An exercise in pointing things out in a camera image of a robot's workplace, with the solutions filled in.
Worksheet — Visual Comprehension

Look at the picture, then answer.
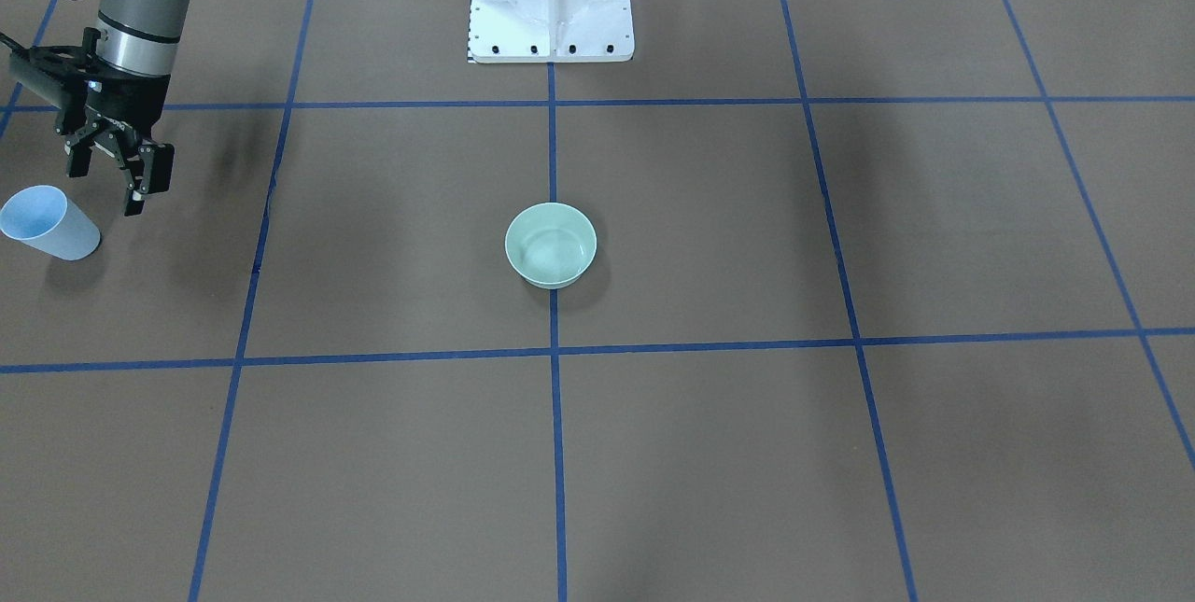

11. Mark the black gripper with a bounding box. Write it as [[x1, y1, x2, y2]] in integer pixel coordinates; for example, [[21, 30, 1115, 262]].
[[56, 70, 176, 217]]

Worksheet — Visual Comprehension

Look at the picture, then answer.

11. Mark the light blue plastic cup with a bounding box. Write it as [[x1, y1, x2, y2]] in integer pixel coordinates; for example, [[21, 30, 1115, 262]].
[[1, 185, 102, 262]]

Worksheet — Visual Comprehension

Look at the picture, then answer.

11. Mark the light green bowl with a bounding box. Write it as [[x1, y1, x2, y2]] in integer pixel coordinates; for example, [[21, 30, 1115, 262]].
[[503, 202, 598, 290]]

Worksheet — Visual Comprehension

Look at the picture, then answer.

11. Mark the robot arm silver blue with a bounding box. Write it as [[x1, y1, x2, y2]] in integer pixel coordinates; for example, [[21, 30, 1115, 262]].
[[4, 0, 191, 217]]

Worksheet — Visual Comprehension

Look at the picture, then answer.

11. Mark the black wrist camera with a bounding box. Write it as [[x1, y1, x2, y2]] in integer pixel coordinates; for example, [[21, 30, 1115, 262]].
[[8, 47, 90, 109]]

